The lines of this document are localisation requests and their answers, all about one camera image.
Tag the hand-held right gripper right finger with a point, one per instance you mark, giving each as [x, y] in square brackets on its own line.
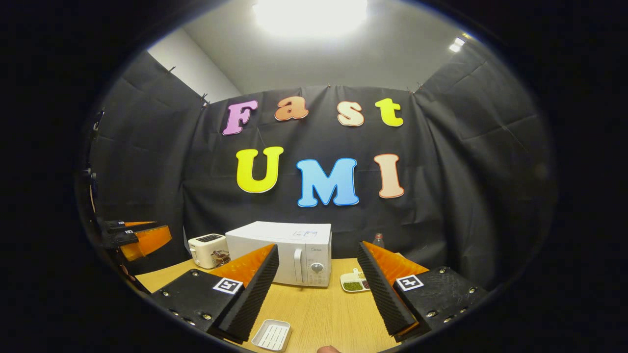
[382, 294]

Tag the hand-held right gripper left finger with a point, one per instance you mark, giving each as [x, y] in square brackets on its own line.
[252, 294]

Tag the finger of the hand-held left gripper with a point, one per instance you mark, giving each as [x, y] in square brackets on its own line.
[147, 242]
[127, 225]

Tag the white microwave oven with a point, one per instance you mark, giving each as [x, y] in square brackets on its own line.
[274, 250]

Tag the white divided dish with beans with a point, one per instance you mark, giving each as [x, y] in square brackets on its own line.
[353, 284]

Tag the small white ribbed tray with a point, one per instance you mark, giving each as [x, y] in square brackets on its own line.
[272, 336]

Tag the clear bottle with red label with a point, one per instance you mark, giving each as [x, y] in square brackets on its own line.
[378, 240]

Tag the white toaster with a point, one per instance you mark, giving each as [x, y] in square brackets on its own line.
[203, 247]

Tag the black backdrop cloth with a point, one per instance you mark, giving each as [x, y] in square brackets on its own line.
[147, 162]

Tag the small ceiling light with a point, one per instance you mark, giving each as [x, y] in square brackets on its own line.
[457, 45]

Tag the large ceiling light panel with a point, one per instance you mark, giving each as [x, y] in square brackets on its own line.
[310, 17]

